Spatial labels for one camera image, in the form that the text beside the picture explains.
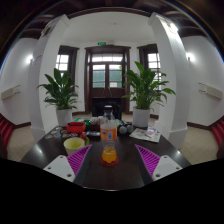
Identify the dark-framed window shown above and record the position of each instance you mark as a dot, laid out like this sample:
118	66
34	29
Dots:
62	62
152	61

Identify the grey ball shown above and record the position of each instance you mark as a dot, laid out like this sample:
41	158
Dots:
130	128
123	130

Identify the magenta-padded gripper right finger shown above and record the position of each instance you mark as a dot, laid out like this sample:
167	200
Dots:
148	159

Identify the printed paper leaflet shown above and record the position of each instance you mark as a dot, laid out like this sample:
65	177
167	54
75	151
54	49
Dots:
145	134

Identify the green exit sign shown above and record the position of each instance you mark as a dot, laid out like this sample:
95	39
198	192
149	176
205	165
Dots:
101	43

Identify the pale yellow cup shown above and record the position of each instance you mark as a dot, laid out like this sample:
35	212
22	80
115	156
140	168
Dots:
74	146

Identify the box of small jars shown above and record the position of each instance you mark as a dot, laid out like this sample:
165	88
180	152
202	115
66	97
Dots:
95	124

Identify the dark wooden double door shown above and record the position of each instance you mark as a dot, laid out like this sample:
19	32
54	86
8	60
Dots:
106	93

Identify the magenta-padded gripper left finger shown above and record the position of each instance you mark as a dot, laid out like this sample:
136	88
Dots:
78	160

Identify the red plastic box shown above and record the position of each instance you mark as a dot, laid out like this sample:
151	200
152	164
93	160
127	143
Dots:
76	128

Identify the potted plant in white pot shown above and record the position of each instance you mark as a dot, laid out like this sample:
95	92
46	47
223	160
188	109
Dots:
141	117
64	117

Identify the black chair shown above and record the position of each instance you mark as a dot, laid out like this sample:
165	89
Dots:
98	108

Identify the small red ball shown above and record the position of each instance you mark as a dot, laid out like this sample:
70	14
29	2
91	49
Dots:
83	136

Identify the orange drink plastic bottle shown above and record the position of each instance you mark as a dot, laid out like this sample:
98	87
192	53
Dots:
108	131

